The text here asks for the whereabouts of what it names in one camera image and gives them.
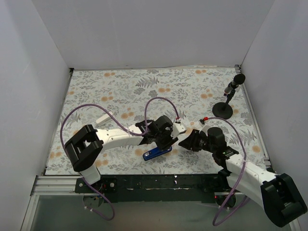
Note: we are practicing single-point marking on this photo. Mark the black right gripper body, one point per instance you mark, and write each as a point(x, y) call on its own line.
point(195, 141)

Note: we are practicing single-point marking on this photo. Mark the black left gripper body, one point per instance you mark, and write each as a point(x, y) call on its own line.
point(166, 141)

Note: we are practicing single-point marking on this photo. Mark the blue black stapler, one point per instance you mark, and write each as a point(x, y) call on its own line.
point(155, 152)

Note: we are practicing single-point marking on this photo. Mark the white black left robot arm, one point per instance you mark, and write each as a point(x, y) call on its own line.
point(85, 146)

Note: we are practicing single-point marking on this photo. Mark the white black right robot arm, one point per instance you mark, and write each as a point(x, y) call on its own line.
point(276, 194)

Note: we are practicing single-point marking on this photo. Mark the black microphone on stand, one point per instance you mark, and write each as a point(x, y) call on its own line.
point(223, 109)

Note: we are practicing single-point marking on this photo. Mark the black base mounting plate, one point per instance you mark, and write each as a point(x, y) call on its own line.
point(166, 188)

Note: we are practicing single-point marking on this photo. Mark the white flat stick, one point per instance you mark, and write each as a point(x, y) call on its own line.
point(103, 120)

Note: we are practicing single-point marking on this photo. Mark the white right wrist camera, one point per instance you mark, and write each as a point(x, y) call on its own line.
point(204, 125)

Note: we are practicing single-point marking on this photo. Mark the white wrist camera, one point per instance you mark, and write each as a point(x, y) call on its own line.
point(204, 125)
point(178, 128)

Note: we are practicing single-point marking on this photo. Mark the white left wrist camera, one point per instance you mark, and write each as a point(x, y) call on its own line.
point(178, 128)

